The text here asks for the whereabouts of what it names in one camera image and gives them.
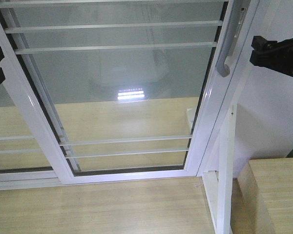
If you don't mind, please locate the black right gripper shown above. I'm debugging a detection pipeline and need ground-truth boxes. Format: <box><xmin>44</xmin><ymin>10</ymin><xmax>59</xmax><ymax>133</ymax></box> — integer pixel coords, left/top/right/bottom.
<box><xmin>250</xmin><ymin>36</ymin><xmax>293</xmax><ymax>77</ymax></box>

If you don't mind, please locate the grey door handle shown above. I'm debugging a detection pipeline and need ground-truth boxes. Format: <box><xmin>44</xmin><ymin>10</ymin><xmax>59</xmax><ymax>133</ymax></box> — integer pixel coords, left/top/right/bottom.
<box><xmin>216</xmin><ymin>0</ymin><xmax>250</xmax><ymax>77</ymax></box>

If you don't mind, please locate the white sliding glass door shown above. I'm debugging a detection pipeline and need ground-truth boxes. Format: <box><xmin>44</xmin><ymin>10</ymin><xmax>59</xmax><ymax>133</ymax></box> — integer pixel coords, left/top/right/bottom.
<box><xmin>0</xmin><ymin>0</ymin><xmax>259</xmax><ymax>187</ymax></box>

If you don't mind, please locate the fixed white glass panel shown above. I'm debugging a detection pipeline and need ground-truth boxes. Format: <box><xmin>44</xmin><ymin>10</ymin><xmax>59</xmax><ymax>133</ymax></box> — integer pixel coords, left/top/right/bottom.
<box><xmin>0</xmin><ymin>81</ymin><xmax>65</xmax><ymax>183</ymax></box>

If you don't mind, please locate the light wooden block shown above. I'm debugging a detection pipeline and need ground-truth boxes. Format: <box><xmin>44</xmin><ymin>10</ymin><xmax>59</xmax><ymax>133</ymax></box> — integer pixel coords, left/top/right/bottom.
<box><xmin>237</xmin><ymin>158</ymin><xmax>293</xmax><ymax>234</ymax></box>

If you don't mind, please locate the white outer door frame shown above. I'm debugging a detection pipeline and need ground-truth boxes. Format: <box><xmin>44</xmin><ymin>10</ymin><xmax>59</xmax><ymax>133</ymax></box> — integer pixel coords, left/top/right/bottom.
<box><xmin>0</xmin><ymin>0</ymin><xmax>270</xmax><ymax>190</ymax></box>

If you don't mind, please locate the white support bracket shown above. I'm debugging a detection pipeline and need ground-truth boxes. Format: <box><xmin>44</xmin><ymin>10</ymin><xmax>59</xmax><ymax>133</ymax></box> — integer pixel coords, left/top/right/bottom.
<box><xmin>202</xmin><ymin>104</ymin><xmax>237</xmax><ymax>234</ymax></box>

